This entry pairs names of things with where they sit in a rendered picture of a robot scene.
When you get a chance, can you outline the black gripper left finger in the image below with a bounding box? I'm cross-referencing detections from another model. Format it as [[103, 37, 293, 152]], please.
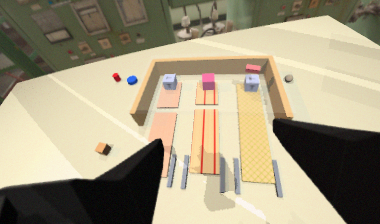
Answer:
[[0, 138, 164, 224]]

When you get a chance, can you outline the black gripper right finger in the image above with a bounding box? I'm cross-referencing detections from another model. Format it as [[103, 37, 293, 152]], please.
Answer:
[[272, 118, 380, 224]]

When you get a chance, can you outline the small orange cube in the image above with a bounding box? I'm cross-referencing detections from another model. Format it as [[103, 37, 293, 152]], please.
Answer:
[[94, 142, 111, 156]]

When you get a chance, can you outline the blue flat disc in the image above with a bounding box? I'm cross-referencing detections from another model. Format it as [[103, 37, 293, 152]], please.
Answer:
[[127, 76, 138, 85]]

